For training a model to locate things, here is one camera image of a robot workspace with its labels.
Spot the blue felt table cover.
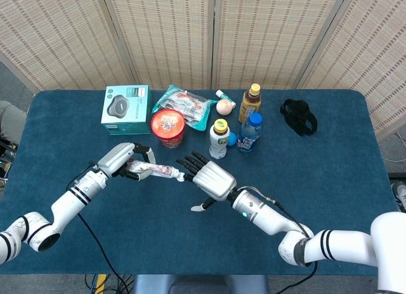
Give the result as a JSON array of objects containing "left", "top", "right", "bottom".
[{"left": 0, "top": 89, "right": 406, "bottom": 278}]

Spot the amber tea bottle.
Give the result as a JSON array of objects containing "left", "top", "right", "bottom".
[{"left": 238, "top": 83, "right": 263, "bottom": 124}]

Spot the woven bamboo folding screen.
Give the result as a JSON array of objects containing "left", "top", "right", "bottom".
[{"left": 0, "top": 0, "right": 406, "bottom": 139}]

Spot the red instant noodle cup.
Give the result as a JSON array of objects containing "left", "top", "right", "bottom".
[{"left": 150, "top": 108, "right": 186, "bottom": 149}]

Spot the white floral toothpaste tube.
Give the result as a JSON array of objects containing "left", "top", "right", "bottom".
[{"left": 126, "top": 159, "right": 187, "bottom": 182}]

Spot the peach coloured ball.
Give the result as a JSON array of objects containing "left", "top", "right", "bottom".
[{"left": 216, "top": 99, "right": 235, "bottom": 116}]

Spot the grey shoe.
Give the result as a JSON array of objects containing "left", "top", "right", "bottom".
[{"left": 391, "top": 181, "right": 406, "bottom": 213}]

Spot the teal and white snack packet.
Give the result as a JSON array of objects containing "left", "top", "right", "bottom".
[{"left": 151, "top": 84, "right": 219, "bottom": 132}]

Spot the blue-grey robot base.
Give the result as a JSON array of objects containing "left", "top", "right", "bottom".
[{"left": 133, "top": 274, "right": 270, "bottom": 294}]

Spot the blue sports drink bottle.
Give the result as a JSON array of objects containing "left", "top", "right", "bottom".
[{"left": 237, "top": 112, "right": 264, "bottom": 153}]

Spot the black fabric strap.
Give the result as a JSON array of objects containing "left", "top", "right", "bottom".
[{"left": 279, "top": 98, "right": 318, "bottom": 137}]

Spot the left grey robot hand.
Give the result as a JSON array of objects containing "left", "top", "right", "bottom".
[{"left": 97, "top": 142, "right": 157, "bottom": 181}]

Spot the white drink bottle yellow cap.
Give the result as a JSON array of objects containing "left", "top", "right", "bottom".
[{"left": 209, "top": 118, "right": 231, "bottom": 160}]

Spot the small white stick tube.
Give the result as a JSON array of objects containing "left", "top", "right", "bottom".
[{"left": 215, "top": 89, "right": 237, "bottom": 108}]

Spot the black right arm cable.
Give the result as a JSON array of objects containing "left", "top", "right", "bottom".
[{"left": 244, "top": 186, "right": 318, "bottom": 294}]

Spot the teal Philips product box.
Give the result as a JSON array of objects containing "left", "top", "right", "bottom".
[{"left": 100, "top": 84, "right": 152, "bottom": 136}]

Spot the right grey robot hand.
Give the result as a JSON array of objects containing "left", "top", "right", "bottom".
[{"left": 176, "top": 151, "right": 237, "bottom": 212}]

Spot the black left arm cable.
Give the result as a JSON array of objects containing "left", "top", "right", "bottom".
[{"left": 77, "top": 212, "right": 131, "bottom": 294}]

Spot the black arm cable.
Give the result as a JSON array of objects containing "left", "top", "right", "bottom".
[
  {"left": 244, "top": 186, "right": 318, "bottom": 294},
  {"left": 77, "top": 212, "right": 131, "bottom": 294}
]

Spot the grey trouser leg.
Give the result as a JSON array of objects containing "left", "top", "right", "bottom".
[{"left": 0, "top": 100, "right": 28, "bottom": 146}]

